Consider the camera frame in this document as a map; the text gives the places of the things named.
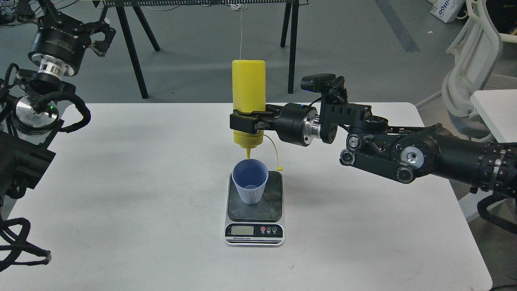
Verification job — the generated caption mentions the blue plastic cup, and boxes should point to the blue plastic cup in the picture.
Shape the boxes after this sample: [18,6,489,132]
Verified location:
[231,159,269,205]

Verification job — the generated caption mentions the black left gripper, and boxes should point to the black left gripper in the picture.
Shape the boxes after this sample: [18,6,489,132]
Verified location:
[28,12,116,77]

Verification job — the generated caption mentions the black trestle table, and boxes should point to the black trestle table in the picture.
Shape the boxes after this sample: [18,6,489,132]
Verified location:
[100,0,304,101]

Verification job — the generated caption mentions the white hanging cable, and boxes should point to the white hanging cable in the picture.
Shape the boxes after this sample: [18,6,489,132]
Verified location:
[230,3,248,61]

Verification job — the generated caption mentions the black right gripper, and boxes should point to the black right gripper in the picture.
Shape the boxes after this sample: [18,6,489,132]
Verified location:
[229,103,321,147]

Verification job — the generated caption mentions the white side table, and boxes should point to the white side table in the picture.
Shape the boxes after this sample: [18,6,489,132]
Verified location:
[458,89,517,223]

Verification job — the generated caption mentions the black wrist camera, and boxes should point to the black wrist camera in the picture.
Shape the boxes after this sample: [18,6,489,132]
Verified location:
[301,74,347,103]

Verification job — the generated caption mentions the white office chair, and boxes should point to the white office chair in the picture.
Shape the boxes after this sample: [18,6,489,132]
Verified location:
[416,0,516,142]

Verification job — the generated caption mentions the white cardboard box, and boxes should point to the white cardboard box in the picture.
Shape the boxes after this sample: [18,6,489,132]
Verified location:
[430,0,466,23]

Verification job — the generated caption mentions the yellow squeeze bottle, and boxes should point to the yellow squeeze bottle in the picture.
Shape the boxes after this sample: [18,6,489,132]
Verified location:
[231,59,266,160]

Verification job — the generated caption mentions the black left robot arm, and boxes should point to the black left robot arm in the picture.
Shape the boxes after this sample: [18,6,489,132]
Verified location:
[1,0,115,270]

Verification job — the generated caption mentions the digital kitchen scale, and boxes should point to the digital kitchen scale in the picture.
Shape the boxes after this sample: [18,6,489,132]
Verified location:
[225,171,286,247]

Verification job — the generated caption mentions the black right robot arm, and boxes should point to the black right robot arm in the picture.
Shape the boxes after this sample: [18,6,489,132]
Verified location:
[230,97,517,234]

